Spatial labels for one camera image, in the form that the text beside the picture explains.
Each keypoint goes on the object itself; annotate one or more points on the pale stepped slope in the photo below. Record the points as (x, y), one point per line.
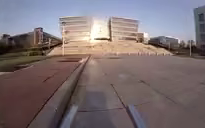
(123, 48)

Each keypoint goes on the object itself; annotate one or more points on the beige striped building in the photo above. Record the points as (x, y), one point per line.
(123, 29)

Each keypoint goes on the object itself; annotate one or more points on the pale pole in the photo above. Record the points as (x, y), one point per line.
(63, 41)

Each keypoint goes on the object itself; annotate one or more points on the small pale building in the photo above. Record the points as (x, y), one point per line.
(143, 37)

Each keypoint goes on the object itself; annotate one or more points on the grey stone kerb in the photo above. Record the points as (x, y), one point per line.
(61, 96)

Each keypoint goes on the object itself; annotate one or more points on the grey concrete slab pavement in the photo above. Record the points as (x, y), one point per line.
(150, 86)

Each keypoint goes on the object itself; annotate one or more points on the robot's own part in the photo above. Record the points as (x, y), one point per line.
(69, 116)
(136, 116)

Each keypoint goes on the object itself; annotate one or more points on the long low building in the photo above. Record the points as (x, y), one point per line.
(165, 42)

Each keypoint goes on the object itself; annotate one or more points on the brown building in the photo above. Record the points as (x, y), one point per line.
(36, 37)

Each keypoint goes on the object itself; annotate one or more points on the red brick path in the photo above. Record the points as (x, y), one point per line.
(26, 88)

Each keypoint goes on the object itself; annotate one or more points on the thin pole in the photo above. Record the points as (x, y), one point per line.
(190, 48)

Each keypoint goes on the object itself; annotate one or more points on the green bushes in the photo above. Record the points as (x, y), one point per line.
(13, 50)

